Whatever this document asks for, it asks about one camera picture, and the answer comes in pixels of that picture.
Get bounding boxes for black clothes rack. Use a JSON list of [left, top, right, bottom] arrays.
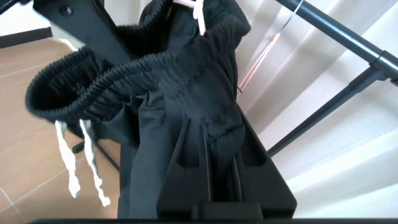
[[72, 0, 398, 172]]

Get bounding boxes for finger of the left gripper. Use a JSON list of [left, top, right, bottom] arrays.
[[32, 0, 132, 68]]

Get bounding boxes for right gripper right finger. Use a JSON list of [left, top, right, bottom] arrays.
[[233, 104, 299, 219]]

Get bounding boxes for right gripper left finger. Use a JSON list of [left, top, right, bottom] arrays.
[[156, 118, 216, 219]]

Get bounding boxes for pink clothes hanger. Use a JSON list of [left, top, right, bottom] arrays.
[[237, 0, 305, 95], [172, 0, 208, 35]]

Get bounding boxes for black shorts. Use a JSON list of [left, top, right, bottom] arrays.
[[25, 0, 252, 219]]

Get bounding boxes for beige curtain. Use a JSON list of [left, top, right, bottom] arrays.
[[104, 0, 398, 218]]

